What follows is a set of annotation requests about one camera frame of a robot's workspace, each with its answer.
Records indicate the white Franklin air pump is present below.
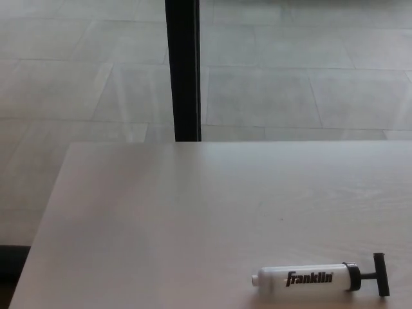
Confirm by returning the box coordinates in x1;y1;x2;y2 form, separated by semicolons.
250;252;391;297

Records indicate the black vertical post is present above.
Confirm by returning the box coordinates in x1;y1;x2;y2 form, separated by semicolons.
164;0;203;142

